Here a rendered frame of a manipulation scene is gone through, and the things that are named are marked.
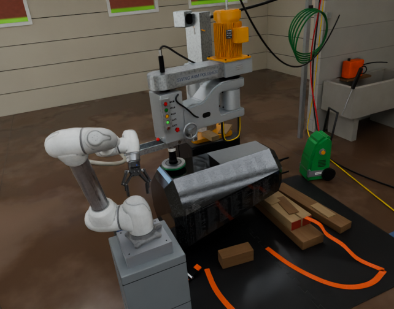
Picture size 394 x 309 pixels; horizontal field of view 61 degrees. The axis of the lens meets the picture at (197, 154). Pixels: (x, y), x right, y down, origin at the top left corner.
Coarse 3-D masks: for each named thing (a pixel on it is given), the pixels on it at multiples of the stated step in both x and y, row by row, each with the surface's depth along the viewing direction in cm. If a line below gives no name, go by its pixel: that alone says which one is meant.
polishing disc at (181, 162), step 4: (164, 160) 307; (168, 160) 307; (180, 160) 305; (184, 160) 304; (164, 164) 299; (168, 164) 299; (172, 164) 298; (176, 164) 298; (180, 164) 297; (168, 168) 294; (172, 168) 293; (176, 168) 293
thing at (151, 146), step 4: (188, 136) 295; (160, 140) 293; (180, 140) 291; (184, 140) 293; (188, 140) 296; (192, 140) 298; (140, 144) 284; (144, 144) 286; (148, 144) 288; (152, 144) 290; (156, 144) 292; (160, 144) 282; (164, 144) 283; (168, 144) 285; (172, 144) 288; (176, 144) 290; (140, 148) 285; (144, 148) 275; (148, 148) 276; (152, 148) 278; (156, 148) 281; (160, 148) 283; (164, 148) 285; (140, 152) 273; (144, 152) 275; (148, 152) 277
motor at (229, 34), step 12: (216, 12) 274; (228, 12) 270; (240, 12) 276; (216, 24) 278; (228, 24) 275; (240, 24) 278; (216, 36) 282; (228, 36) 274; (240, 36) 275; (216, 48) 288; (228, 48) 281; (240, 48) 287; (216, 60) 289; (228, 60) 280
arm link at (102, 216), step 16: (80, 128) 159; (48, 144) 157; (64, 144) 155; (80, 144) 156; (64, 160) 161; (80, 160) 163; (80, 176) 171; (96, 192) 182; (96, 208) 189; (112, 208) 195; (96, 224) 195; (112, 224) 196
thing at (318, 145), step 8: (328, 112) 404; (336, 112) 385; (336, 120) 387; (312, 136) 410; (320, 136) 400; (328, 136) 396; (312, 144) 404; (320, 144) 396; (328, 144) 397; (304, 152) 419; (312, 152) 402; (320, 152) 398; (328, 152) 402; (304, 160) 418; (312, 160) 404; (320, 160) 405; (328, 160) 407; (304, 168) 419; (312, 168) 408; (320, 168) 410; (328, 168) 409; (304, 176) 420; (312, 176) 413; (320, 176) 415; (328, 176) 411
